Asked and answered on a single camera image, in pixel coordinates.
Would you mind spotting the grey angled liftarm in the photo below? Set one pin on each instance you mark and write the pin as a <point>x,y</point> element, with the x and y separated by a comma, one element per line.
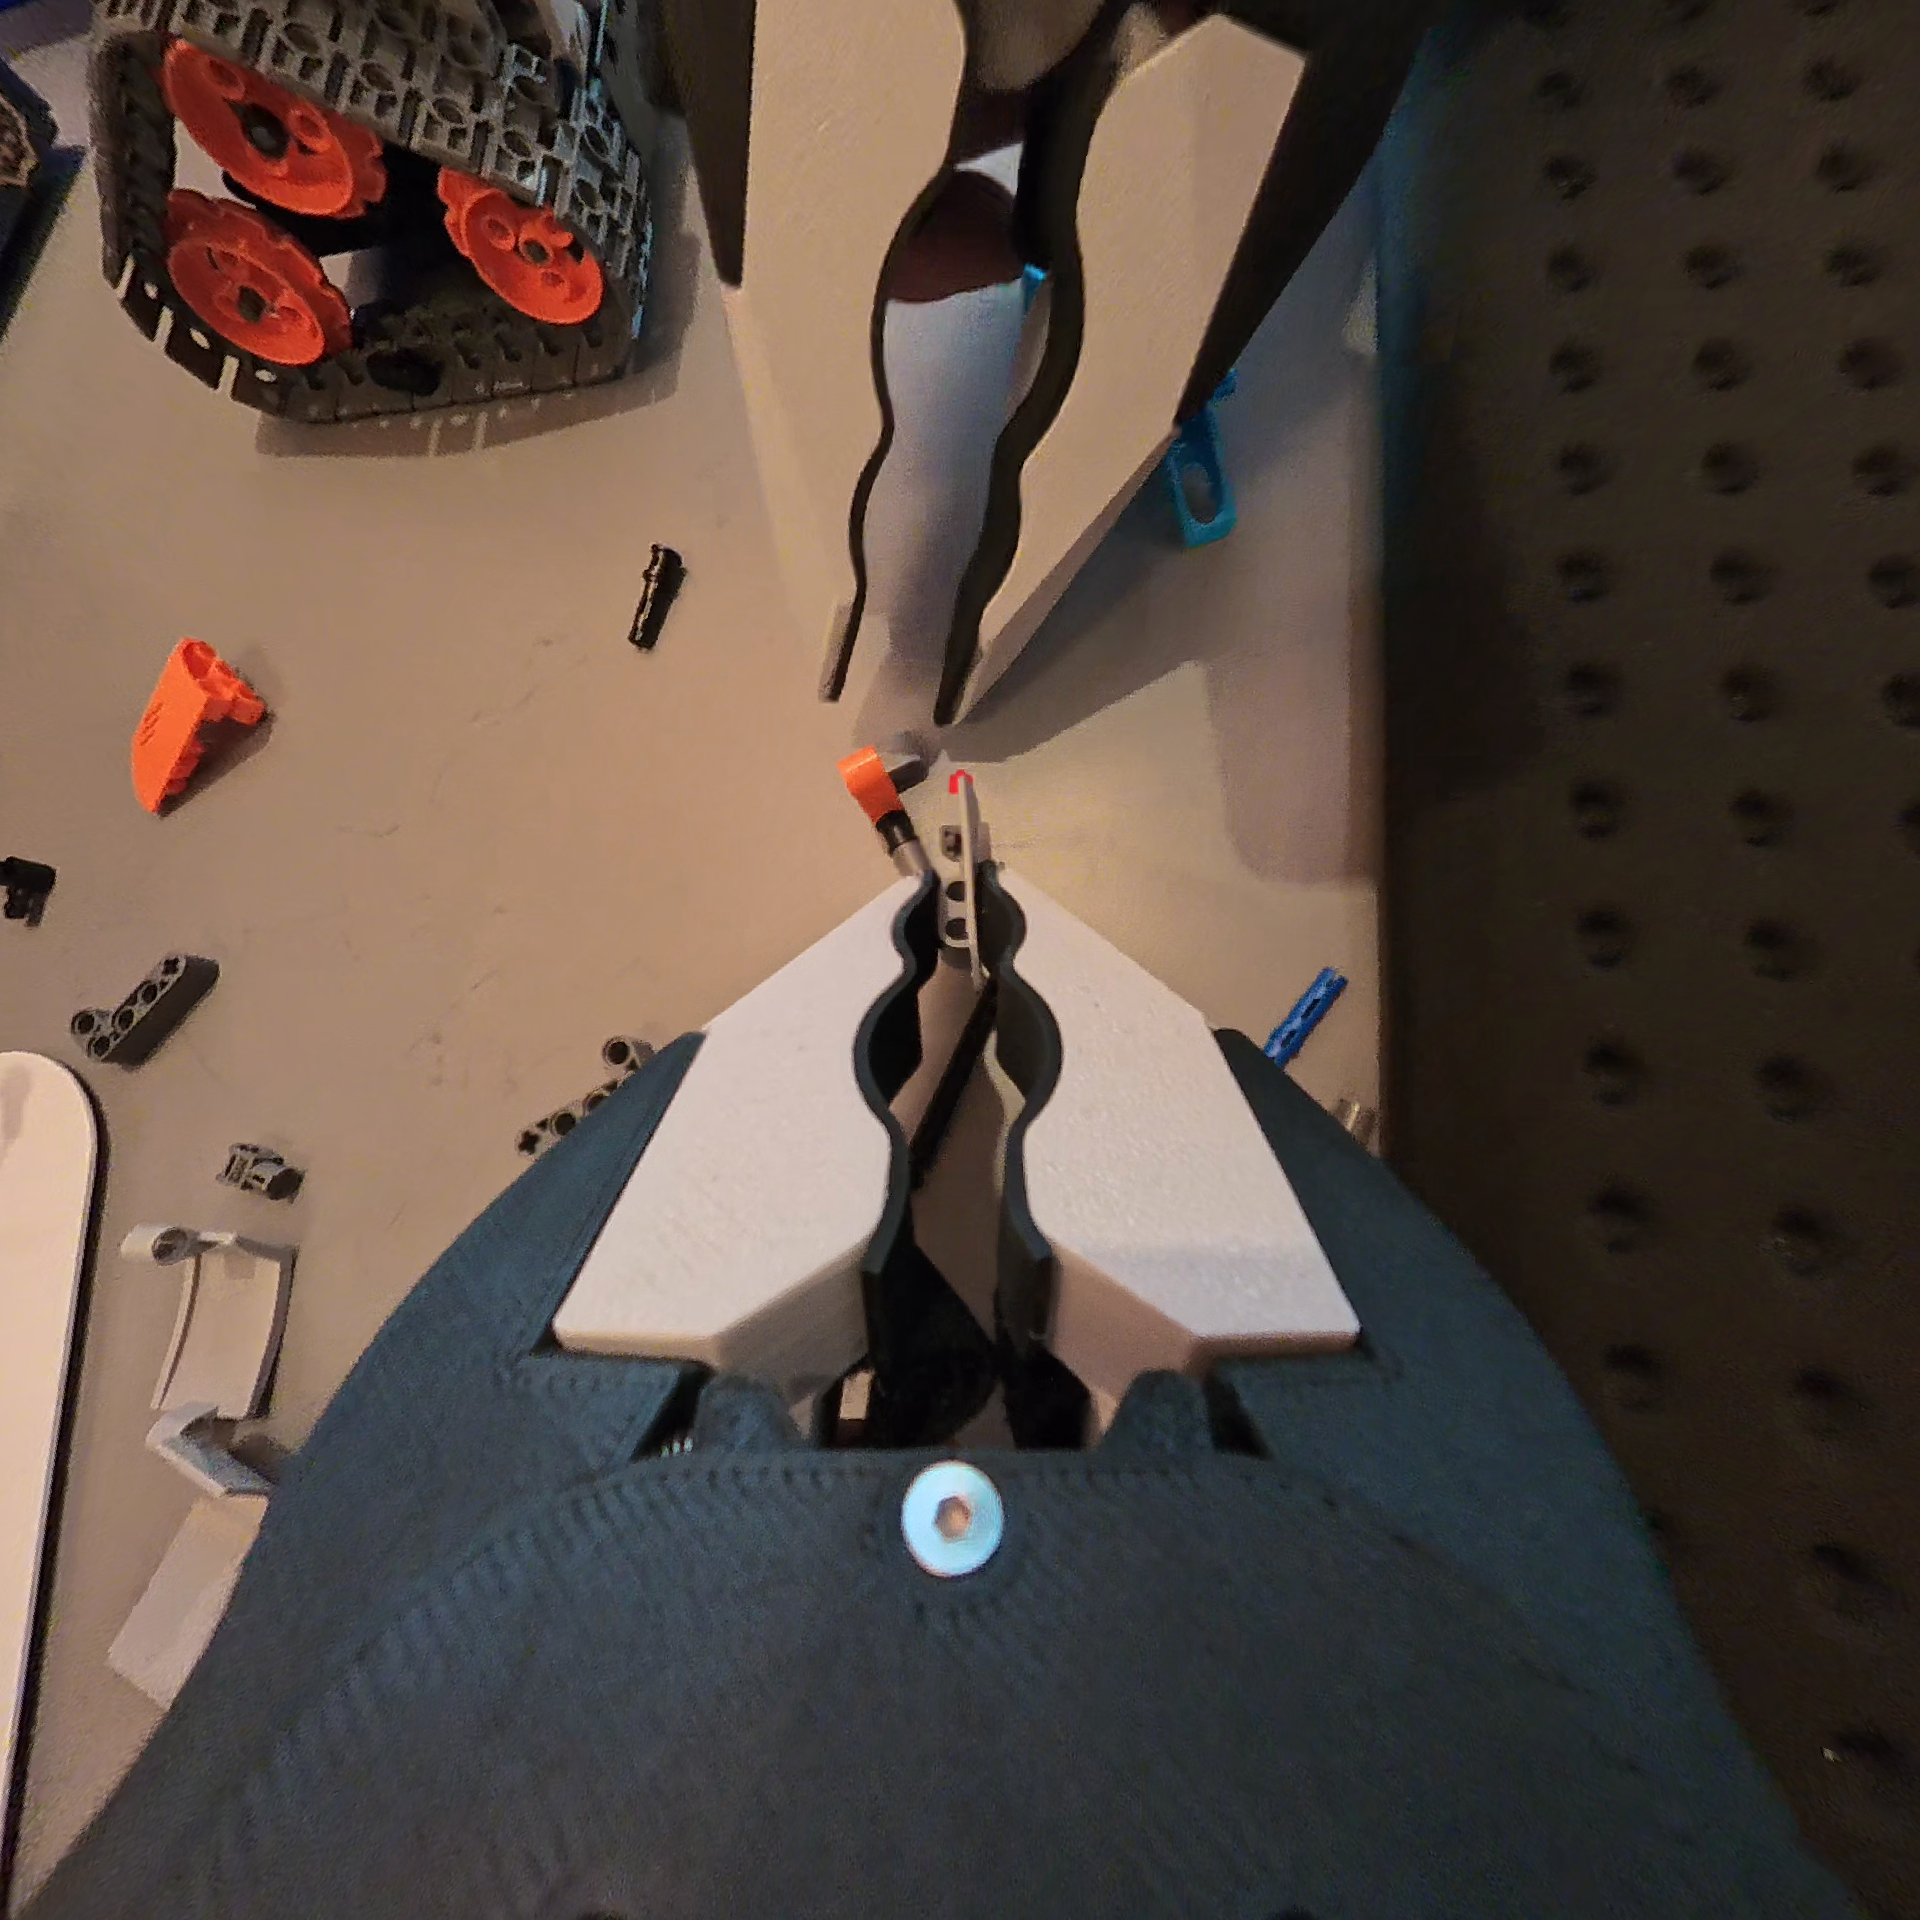
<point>578,1109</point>

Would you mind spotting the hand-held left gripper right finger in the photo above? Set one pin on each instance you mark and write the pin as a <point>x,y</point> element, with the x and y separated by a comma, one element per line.
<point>1200,1201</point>

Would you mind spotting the dark grey beam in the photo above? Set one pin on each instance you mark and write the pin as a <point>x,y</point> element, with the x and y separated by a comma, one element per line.
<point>143,1014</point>

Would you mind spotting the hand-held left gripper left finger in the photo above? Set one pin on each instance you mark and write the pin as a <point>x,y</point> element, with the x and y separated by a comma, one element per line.
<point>721,1201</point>

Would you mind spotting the orange two-hole beam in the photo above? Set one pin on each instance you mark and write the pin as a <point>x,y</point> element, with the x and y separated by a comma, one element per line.
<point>866,779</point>

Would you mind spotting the tracked toy vehicle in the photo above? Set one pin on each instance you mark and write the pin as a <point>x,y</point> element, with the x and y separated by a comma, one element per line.
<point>376,225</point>

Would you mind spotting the grey tube connector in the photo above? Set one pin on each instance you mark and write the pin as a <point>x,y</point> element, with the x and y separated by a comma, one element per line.
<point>1355,1118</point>
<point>908,855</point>

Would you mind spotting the long blue pin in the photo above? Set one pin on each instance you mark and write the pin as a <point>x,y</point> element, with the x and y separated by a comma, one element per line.
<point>1305,1015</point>

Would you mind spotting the person's right hand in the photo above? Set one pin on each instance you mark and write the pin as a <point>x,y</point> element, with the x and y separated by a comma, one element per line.
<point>968,241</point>

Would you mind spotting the orange brick with holes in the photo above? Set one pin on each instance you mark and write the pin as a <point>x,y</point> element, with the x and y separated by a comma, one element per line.
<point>187,727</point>

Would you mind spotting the black axle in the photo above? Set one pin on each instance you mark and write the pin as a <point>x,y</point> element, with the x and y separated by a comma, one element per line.
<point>945,1096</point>

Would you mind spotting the small black pin piece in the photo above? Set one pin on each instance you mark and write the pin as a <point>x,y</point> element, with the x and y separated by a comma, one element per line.
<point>28,888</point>

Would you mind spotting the grey curved panel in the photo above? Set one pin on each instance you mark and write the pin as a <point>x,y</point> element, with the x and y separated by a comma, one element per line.
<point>225,1319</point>

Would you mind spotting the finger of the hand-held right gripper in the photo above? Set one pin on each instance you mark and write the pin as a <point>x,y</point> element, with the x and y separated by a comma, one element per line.
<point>1171,225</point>
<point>809,225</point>

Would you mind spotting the black connector with grey pin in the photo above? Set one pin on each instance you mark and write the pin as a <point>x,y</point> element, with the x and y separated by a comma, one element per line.
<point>259,1173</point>

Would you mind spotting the black studded mat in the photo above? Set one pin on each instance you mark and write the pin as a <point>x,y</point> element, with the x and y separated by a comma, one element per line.
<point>1651,902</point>

